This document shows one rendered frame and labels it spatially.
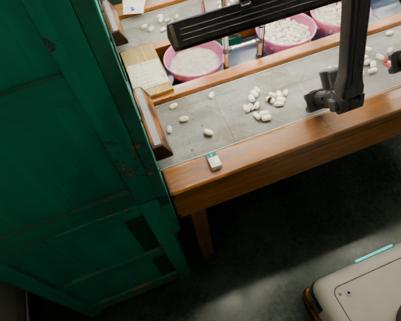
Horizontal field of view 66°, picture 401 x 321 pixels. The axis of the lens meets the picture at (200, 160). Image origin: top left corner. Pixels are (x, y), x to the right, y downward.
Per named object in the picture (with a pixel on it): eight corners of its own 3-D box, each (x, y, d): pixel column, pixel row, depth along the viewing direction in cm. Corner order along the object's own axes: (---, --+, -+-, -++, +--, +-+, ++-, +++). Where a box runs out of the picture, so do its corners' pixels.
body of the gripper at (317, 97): (302, 94, 106) (314, 94, 99) (328, 85, 107) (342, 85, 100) (306, 113, 108) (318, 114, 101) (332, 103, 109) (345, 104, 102)
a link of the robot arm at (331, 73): (336, 113, 90) (365, 103, 90) (326, 74, 87) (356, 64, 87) (318, 109, 101) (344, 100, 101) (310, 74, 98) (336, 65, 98)
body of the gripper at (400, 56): (386, 55, 106) (404, 52, 99) (412, 46, 107) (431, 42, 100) (389, 74, 107) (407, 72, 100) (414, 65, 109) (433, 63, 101)
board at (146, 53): (174, 90, 123) (173, 88, 122) (137, 102, 121) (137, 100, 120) (152, 45, 142) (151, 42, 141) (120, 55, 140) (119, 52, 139)
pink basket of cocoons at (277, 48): (324, 43, 145) (329, 24, 137) (286, 71, 137) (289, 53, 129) (279, 22, 158) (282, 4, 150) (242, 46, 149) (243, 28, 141)
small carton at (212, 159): (222, 167, 100) (221, 164, 99) (212, 171, 100) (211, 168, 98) (215, 154, 104) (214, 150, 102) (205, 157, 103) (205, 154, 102)
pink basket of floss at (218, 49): (235, 62, 144) (234, 44, 136) (209, 100, 131) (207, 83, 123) (184, 49, 152) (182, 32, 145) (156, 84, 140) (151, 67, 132)
